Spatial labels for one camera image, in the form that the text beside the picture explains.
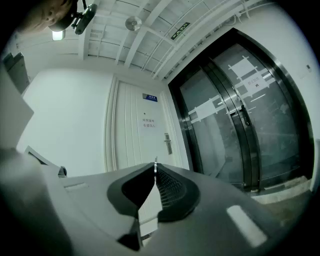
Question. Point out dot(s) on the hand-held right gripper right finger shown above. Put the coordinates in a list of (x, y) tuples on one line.
[(212, 200)]

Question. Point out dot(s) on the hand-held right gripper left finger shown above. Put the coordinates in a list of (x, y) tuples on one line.
[(100, 200)]

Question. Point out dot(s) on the white door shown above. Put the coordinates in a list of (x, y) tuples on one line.
[(127, 140)]

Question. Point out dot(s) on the black-framed glass double door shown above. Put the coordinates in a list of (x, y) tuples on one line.
[(275, 140)]

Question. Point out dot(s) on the red-lettered paper door notice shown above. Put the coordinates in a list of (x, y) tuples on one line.
[(149, 125)]

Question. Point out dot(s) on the blue door sign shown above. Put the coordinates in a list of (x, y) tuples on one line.
[(150, 97)]

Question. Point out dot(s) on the taped white paper notice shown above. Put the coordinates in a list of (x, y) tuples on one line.
[(243, 66), (205, 108)]

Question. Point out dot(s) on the small white icon sign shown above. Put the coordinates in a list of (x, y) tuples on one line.
[(254, 81)]

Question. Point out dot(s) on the white ceiling lamp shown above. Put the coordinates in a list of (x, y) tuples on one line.
[(58, 35)]

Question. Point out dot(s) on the green hanging ceiling sign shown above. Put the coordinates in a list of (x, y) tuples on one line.
[(180, 31)]

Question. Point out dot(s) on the round silver ceiling fixture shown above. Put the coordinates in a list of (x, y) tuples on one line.
[(133, 23)]

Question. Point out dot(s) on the person's head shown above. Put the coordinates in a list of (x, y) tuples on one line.
[(45, 15)]

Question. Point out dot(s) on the white wall switch panel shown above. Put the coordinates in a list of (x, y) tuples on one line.
[(309, 68)]

